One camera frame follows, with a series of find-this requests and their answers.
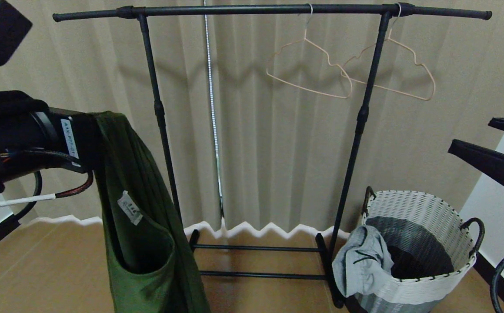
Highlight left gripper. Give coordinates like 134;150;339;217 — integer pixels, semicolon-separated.
0;109;105;197

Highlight pink clothes hanger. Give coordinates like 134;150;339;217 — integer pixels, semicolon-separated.
342;4;437;102
266;4;354;100

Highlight green printed T-shirt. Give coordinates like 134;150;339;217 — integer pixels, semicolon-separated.
92;111;211;313

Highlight white laundry basket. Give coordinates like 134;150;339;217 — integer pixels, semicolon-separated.
355;186;486;313

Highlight black clothes rack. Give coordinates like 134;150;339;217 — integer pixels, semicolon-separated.
53;2;493;309

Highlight pale grey shorts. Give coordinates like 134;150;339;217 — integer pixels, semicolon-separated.
332;224;395;299

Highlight beige curtain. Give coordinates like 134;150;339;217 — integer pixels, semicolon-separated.
0;0;504;238

